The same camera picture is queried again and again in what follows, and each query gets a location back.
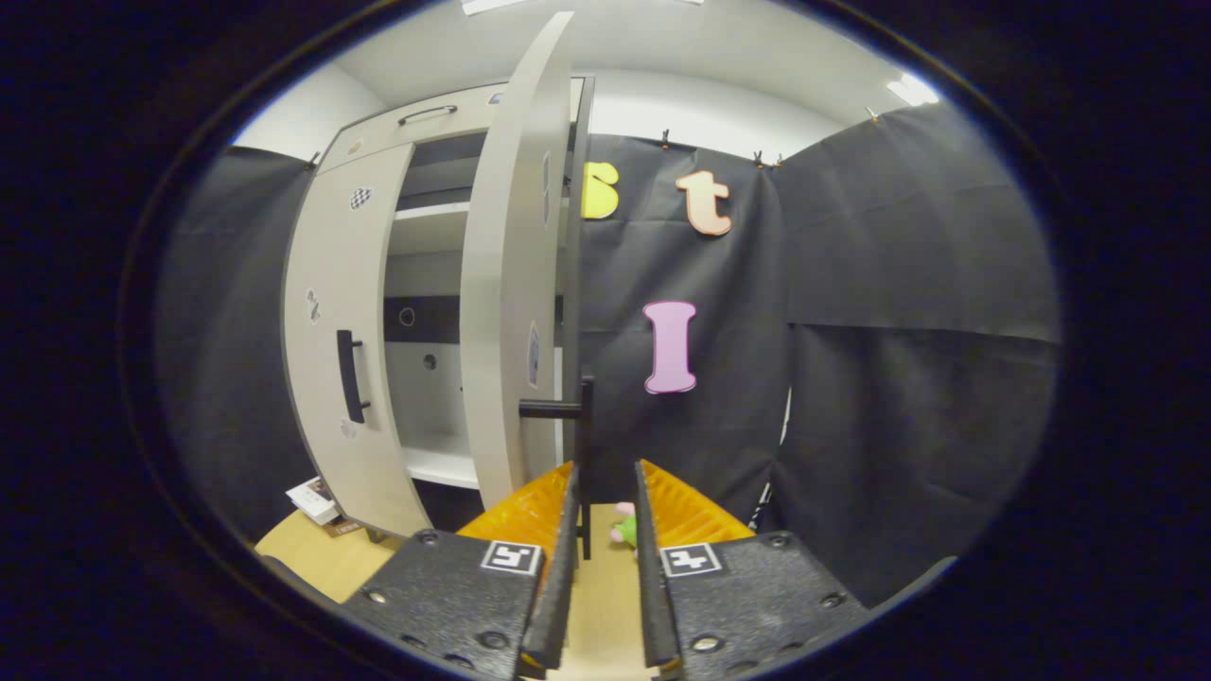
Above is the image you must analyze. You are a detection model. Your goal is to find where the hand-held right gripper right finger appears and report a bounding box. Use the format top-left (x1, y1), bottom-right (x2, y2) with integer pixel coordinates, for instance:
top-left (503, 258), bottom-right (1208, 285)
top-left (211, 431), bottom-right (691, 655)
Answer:
top-left (632, 460), bottom-right (871, 680)

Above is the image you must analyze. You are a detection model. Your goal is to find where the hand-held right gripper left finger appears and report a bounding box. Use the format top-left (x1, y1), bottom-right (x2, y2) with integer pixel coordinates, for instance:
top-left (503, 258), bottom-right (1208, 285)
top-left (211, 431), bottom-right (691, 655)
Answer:
top-left (342, 461), bottom-right (580, 680)

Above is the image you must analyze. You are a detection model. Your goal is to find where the grey shoe cabinet door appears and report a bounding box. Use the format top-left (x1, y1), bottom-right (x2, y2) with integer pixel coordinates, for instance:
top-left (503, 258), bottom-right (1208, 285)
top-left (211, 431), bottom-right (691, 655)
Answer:
top-left (459, 11), bottom-right (595, 561)
top-left (281, 142), bottom-right (433, 538)

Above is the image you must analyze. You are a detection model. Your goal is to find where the grey double-door shoe cabinet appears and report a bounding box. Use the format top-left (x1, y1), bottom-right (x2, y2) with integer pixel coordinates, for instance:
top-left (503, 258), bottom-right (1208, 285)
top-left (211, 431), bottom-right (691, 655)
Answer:
top-left (281, 76), bottom-right (597, 545)

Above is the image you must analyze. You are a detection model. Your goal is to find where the white cabinet shelf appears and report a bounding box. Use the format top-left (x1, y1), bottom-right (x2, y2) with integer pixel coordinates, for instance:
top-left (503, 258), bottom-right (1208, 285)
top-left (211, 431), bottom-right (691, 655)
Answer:
top-left (388, 201), bottom-right (471, 256)
top-left (402, 435), bottom-right (482, 491)

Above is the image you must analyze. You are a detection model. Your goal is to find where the grey cabinet drawer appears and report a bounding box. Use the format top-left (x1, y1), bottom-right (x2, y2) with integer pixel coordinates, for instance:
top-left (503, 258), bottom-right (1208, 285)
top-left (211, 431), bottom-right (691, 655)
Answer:
top-left (317, 80), bottom-right (512, 176)

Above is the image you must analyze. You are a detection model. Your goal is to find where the white printed booklet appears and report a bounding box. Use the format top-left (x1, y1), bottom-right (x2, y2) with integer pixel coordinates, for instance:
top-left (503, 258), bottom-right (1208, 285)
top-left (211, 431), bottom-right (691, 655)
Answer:
top-left (286, 477), bottom-right (343, 527)

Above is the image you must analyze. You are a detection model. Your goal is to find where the black backdrop cloth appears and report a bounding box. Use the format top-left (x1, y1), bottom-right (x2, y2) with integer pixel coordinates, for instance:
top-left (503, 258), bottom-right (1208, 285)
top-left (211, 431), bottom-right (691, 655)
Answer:
top-left (156, 102), bottom-right (1062, 606)

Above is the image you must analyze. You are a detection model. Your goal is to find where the small ceiling light panel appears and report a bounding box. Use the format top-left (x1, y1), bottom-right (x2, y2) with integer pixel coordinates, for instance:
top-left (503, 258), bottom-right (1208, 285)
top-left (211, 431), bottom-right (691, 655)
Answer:
top-left (886, 74), bottom-right (940, 107)

